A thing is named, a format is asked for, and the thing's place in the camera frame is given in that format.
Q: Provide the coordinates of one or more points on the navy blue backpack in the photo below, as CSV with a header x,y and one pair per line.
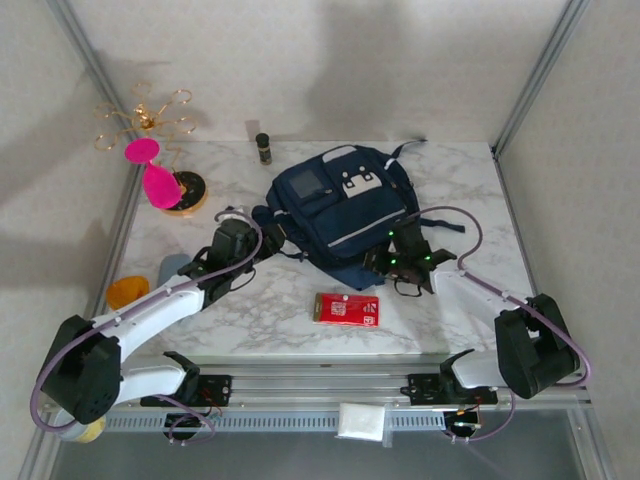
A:
x,y
345,210

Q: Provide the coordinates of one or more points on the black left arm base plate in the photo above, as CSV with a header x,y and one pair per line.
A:
x,y
220,390

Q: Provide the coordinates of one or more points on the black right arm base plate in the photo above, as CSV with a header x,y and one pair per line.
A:
x,y
420,390

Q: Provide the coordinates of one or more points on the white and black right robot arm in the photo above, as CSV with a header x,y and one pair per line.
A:
x,y
475,292

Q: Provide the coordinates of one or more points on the tin can with yellow label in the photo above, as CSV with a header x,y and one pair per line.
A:
x,y
92,432

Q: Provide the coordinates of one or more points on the aluminium frame post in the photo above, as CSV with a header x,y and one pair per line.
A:
x,y
539,75
91,62

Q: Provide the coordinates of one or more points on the orange heart-shaped dish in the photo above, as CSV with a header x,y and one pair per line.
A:
x,y
127,292

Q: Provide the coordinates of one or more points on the small dark spice jar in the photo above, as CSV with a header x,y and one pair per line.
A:
x,y
264,147

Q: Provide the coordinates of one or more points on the aluminium frame rail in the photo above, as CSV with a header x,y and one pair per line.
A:
x,y
310,385

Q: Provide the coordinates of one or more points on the white filled plastic bag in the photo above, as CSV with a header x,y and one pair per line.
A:
x,y
362,424

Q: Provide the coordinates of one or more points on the aluminium side rail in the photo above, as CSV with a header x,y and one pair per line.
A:
x,y
526,250
124,215

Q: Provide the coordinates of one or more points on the red pencil case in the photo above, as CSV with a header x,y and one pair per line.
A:
x,y
346,310

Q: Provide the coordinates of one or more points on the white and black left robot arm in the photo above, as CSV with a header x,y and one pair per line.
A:
x,y
150,315

